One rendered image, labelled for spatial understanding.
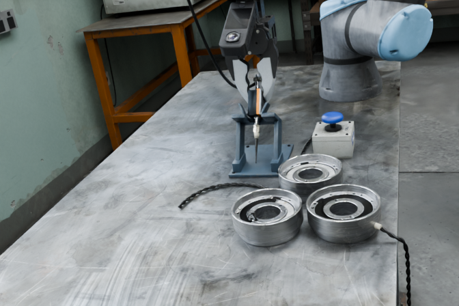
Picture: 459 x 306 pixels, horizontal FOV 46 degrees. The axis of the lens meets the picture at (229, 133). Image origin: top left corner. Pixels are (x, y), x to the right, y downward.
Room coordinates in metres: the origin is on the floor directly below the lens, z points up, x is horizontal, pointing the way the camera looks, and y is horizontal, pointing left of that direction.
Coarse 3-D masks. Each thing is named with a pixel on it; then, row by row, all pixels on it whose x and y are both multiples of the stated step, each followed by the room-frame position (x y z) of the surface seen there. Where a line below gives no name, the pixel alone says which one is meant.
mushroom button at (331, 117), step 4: (332, 112) 0.93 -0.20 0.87; (336, 112) 0.93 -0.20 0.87; (324, 116) 0.92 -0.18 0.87; (328, 116) 0.91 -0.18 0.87; (332, 116) 0.91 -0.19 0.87; (336, 116) 0.91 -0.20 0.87; (340, 116) 0.91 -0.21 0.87; (324, 120) 0.91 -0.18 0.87; (328, 120) 0.91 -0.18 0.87; (332, 120) 0.90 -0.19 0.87; (336, 120) 0.90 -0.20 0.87; (340, 120) 0.90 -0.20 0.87; (332, 124) 0.92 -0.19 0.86
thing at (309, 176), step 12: (300, 156) 0.84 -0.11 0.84; (312, 156) 0.83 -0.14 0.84; (324, 156) 0.82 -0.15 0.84; (288, 168) 0.82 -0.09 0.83; (300, 168) 0.81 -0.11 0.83; (312, 168) 0.81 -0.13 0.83; (324, 168) 0.80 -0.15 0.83; (336, 168) 0.79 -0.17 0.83; (288, 180) 0.76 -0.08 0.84; (300, 180) 0.77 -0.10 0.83; (312, 180) 0.76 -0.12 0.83; (324, 180) 0.74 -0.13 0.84; (336, 180) 0.75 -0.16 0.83; (300, 192) 0.74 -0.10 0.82; (312, 192) 0.74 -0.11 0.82
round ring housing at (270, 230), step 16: (256, 192) 0.74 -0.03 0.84; (272, 192) 0.74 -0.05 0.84; (288, 192) 0.72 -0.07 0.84; (256, 208) 0.70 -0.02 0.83; (272, 208) 0.71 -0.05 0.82; (240, 224) 0.66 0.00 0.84; (256, 224) 0.64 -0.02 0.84; (272, 224) 0.64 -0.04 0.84; (288, 224) 0.64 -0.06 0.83; (256, 240) 0.65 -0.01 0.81; (272, 240) 0.64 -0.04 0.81; (288, 240) 0.65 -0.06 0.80
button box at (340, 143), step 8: (320, 128) 0.93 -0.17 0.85; (328, 128) 0.92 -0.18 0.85; (336, 128) 0.91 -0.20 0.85; (344, 128) 0.91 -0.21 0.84; (352, 128) 0.92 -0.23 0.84; (312, 136) 0.90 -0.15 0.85; (320, 136) 0.90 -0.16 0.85; (328, 136) 0.89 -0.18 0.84; (336, 136) 0.89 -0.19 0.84; (344, 136) 0.88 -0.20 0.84; (352, 136) 0.90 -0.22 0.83; (320, 144) 0.90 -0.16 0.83; (328, 144) 0.89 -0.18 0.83; (336, 144) 0.89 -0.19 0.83; (344, 144) 0.88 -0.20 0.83; (352, 144) 0.89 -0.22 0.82; (320, 152) 0.90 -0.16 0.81; (328, 152) 0.89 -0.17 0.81; (336, 152) 0.89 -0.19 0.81; (344, 152) 0.88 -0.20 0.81; (352, 152) 0.89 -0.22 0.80
